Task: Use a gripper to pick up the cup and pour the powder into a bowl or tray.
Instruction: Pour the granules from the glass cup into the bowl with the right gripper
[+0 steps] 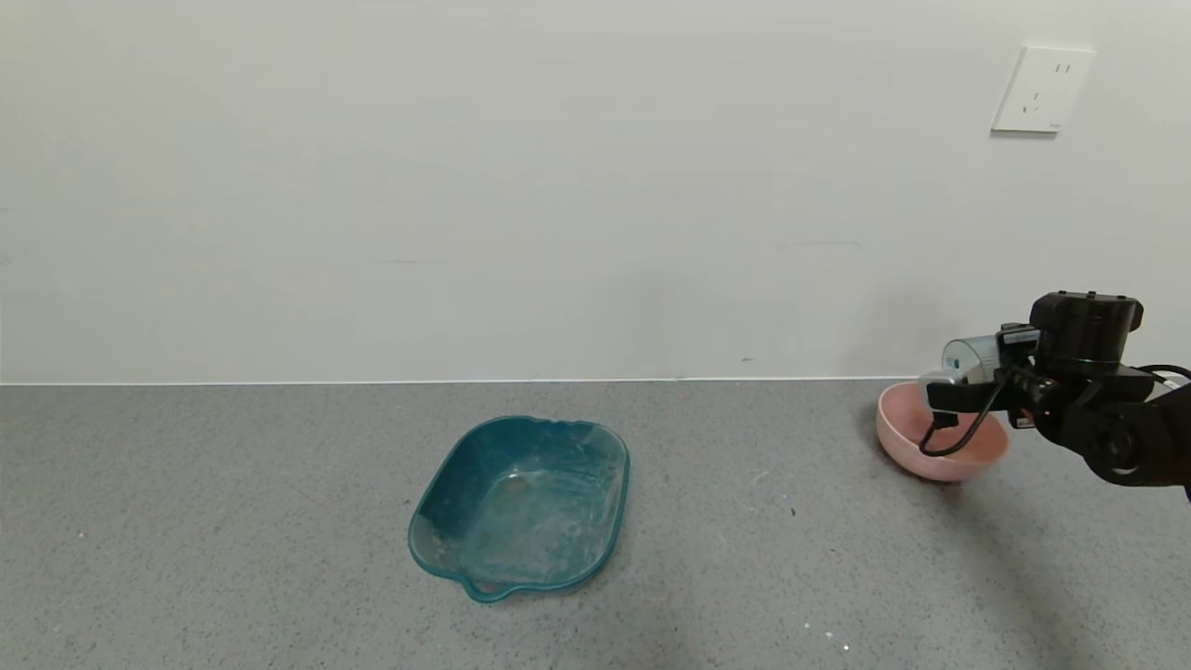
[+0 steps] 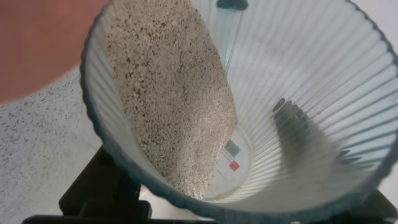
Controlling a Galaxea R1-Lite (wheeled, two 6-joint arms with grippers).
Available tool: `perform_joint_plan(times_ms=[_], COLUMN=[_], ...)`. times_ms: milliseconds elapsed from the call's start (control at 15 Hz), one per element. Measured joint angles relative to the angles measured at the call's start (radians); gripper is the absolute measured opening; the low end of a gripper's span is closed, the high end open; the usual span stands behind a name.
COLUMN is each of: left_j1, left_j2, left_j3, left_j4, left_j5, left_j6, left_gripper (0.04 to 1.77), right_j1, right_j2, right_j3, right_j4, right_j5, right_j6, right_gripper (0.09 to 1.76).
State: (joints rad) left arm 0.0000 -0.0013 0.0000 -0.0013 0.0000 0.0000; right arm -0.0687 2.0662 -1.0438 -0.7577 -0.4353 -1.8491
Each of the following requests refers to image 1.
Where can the teal plastic tray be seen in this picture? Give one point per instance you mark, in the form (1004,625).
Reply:
(521,521)

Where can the white wall socket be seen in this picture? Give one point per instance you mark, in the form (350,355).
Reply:
(1042,91)

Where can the pink bowl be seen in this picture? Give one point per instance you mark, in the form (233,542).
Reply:
(930,465)

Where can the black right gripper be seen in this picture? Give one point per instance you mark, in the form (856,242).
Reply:
(1089,330)

